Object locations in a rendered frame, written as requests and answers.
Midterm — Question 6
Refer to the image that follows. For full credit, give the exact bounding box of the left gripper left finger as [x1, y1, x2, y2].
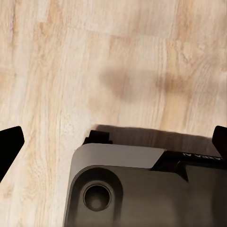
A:
[0, 126, 25, 183]

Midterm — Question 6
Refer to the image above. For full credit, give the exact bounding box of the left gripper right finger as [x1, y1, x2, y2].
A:
[212, 126, 227, 164]

